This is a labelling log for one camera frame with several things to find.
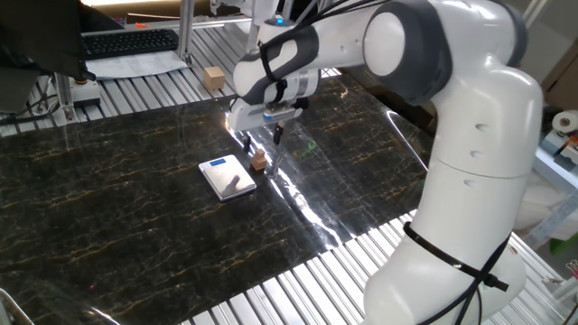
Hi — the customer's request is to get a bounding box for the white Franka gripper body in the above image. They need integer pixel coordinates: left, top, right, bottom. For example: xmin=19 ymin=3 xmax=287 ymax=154
xmin=227 ymin=97 xmax=304 ymax=133

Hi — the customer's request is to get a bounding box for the small stepped wooden block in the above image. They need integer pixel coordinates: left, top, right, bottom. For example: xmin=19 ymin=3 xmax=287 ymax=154
xmin=250 ymin=148 xmax=268 ymax=172

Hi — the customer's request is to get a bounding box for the silver digital pocket scale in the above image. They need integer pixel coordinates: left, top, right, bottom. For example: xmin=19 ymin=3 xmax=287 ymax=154
xmin=198 ymin=154 xmax=258 ymax=202

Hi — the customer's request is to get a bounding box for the silver flange mounting plate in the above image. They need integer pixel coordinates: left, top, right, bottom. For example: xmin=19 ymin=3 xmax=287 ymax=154
xmin=263 ymin=101 xmax=303 ymax=123

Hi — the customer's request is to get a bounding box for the light wooden cube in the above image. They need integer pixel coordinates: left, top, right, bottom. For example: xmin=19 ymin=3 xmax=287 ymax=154
xmin=202 ymin=66 xmax=227 ymax=90

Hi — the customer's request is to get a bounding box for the white paper sheet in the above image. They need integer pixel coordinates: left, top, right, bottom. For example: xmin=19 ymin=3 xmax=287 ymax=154
xmin=85 ymin=49 xmax=189 ymax=81

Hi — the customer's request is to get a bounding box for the black computer keyboard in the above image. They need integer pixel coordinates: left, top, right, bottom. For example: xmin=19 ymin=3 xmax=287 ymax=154
xmin=80 ymin=28 xmax=181 ymax=61

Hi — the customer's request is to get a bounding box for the white emergency stop box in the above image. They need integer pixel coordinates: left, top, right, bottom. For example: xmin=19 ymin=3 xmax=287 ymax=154
xmin=71 ymin=79 xmax=102 ymax=108

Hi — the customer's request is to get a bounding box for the black marble pattern mat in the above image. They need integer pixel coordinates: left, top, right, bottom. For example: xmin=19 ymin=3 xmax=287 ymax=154
xmin=0 ymin=74 xmax=467 ymax=325

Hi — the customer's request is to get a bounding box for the black monitor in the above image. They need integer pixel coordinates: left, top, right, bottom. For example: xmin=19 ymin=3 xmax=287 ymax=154
xmin=0 ymin=0 xmax=128 ymax=83

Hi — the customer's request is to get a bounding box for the dark grey box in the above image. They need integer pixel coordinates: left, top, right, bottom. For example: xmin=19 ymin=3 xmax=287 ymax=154
xmin=0 ymin=66 xmax=42 ymax=115

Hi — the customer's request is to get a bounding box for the white plastic bag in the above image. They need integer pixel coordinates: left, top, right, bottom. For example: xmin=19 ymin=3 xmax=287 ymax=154
xmin=514 ymin=169 xmax=578 ymax=240

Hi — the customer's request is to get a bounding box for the grey blue block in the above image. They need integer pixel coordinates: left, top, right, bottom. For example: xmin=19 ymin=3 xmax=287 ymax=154
xmin=540 ymin=129 xmax=565 ymax=154

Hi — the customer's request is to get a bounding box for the white paper roll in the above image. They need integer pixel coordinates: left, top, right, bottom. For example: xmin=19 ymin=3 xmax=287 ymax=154
xmin=551 ymin=109 xmax=578 ymax=135

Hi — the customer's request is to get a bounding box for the brown cardboard sheet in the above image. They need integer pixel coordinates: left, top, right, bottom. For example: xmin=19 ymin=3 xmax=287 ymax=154
xmin=541 ymin=40 xmax=578 ymax=112

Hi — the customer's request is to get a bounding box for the green plastic piece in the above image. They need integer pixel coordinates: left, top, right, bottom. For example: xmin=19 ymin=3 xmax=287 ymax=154
xmin=548 ymin=234 xmax=578 ymax=256

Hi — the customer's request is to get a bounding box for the aluminium frame post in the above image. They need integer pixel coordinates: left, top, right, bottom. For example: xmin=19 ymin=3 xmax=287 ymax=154
xmin=52 ymin=71 xmax=79 ymax=124
xmin=176 ymin=0 xmax=197 ymax=67

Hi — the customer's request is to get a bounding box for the black cable strap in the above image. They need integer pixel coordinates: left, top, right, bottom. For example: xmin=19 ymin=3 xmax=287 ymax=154
xmin=402 ymin=221 xmax=510 ymax=293

